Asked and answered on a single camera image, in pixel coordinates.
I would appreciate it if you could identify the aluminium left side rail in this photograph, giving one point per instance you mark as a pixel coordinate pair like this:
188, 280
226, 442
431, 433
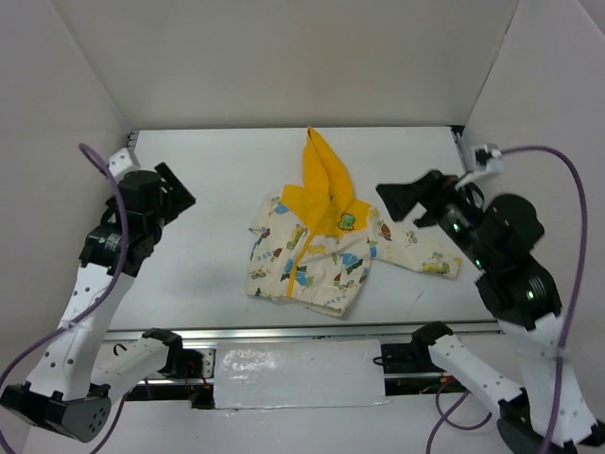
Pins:
132, 141

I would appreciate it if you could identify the aluminium rail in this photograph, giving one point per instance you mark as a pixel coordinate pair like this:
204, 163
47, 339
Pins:
132, 141
311, 332
464, 148

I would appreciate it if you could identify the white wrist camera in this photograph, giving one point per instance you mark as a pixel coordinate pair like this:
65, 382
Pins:
487, 160
121, 163

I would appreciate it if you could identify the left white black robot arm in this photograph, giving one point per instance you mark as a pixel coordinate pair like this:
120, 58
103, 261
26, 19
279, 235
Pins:
66, 393

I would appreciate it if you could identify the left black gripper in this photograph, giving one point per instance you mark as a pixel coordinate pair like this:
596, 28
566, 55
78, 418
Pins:
175, 187

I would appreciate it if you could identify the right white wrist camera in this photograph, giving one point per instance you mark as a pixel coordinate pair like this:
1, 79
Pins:
487, 160

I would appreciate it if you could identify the white foil-taped panel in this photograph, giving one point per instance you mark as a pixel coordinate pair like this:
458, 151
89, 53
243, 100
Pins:
305, 374

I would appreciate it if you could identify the yellow hooded printed kids jacket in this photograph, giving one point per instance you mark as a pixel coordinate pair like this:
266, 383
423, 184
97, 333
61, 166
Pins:
315, 242

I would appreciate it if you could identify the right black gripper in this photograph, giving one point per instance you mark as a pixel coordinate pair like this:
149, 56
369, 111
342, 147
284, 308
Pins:
426, 200

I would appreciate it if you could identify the aluminium front rail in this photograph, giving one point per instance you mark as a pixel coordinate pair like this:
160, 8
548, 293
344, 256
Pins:
311, 332

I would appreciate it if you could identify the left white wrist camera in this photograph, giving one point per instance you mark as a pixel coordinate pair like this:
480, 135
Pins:
121, 163

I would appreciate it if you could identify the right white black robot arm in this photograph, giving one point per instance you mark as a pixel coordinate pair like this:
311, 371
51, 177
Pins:
546, 412

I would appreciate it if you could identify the aluminium right side rail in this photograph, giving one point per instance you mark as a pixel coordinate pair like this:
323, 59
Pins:
464, 148

